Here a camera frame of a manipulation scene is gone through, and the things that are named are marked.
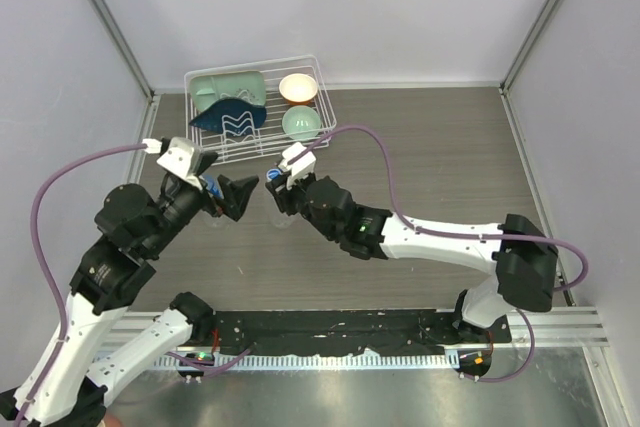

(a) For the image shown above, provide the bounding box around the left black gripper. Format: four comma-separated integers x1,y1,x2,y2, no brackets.
146,151,260,255

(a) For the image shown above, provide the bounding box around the blue label water bottle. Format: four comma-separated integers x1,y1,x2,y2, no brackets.
201,174,225,229

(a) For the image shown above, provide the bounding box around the clear unlabelled plastic bottle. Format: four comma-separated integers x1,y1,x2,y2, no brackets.
269,210,296,229

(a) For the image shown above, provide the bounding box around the white bottle cap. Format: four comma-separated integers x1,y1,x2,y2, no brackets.
266,168,281,181

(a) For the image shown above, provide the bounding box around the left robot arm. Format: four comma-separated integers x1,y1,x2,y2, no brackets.
1,155,259,426

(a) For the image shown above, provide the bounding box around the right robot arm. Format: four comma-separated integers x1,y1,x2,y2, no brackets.
266,174,558,344

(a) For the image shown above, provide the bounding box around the dark blue leaf plate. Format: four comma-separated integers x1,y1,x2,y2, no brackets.
189,98,267,137

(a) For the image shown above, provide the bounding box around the light green bowl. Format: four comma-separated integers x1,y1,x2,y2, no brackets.
282,106,322,142

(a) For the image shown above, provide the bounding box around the light green divided plate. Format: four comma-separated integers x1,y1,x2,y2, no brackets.
187,71,267,113

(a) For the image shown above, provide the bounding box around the orange white bowl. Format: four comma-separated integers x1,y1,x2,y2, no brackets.
278,73,318,105

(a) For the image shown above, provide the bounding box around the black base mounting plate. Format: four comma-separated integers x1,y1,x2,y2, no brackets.
212,309,512,357

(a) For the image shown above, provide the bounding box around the pink cup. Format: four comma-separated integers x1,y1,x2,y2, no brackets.
103,414,123,427

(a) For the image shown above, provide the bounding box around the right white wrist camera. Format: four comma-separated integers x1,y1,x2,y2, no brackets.
278,142,316,190

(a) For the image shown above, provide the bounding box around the white wire dish rack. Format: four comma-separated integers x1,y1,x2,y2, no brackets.
184,55,337,163

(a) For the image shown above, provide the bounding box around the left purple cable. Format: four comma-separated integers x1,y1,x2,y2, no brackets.
12,144,151,427

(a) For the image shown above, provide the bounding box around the purple cable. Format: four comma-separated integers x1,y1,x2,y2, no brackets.
12,144,151,427
299,125,591,383

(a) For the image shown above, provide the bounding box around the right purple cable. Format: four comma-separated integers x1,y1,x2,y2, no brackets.
299,125,591,383

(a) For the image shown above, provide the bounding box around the white slotted cable duct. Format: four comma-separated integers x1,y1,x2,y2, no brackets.
154,350,460,371

